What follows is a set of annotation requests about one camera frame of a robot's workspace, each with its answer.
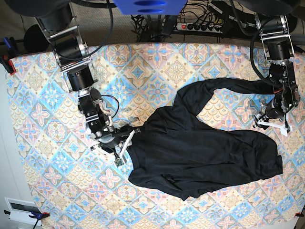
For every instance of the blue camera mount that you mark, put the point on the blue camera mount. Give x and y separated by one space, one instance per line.
150 7

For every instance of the black t-shirt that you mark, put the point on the black t-shirt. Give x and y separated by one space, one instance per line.
178 154

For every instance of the black round speaker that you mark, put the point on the black round speaker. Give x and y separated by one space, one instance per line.
34 40

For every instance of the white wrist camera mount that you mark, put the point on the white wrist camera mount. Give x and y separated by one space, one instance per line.
262 121
118 161

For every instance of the blue clamp lower left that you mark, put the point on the blue clamp lower left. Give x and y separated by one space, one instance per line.
38 215

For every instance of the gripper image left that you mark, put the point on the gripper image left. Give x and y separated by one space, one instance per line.
116 142

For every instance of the white power strip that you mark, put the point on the white power strip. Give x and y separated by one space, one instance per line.
205 27

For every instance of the white wall vent box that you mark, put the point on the white wall vent box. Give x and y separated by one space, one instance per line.
20 210

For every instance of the red black clamp upper left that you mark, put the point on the red black clamp upper left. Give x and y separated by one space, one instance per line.
5 60

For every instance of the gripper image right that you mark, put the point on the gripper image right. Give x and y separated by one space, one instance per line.
270 110

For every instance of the orange clamp lower right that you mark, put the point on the orange clamp lower right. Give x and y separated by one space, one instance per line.
300 214

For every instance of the patterned tablecloth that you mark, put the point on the patterned tablecloth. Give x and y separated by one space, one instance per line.
82 189

